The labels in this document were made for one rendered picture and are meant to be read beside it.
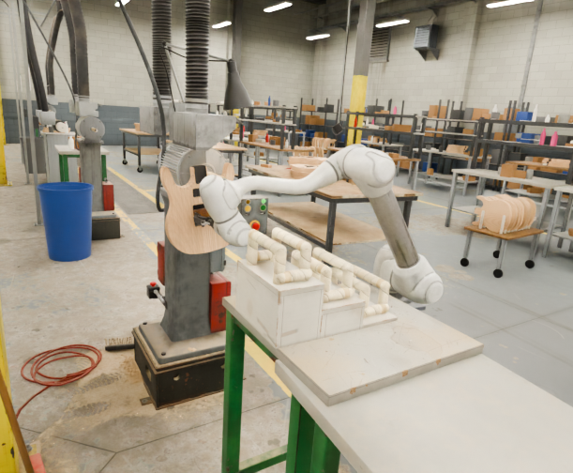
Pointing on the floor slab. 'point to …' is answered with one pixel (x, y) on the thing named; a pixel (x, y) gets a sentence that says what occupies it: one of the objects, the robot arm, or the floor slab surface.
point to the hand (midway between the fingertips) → (204, 214)
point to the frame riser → (178, 378)
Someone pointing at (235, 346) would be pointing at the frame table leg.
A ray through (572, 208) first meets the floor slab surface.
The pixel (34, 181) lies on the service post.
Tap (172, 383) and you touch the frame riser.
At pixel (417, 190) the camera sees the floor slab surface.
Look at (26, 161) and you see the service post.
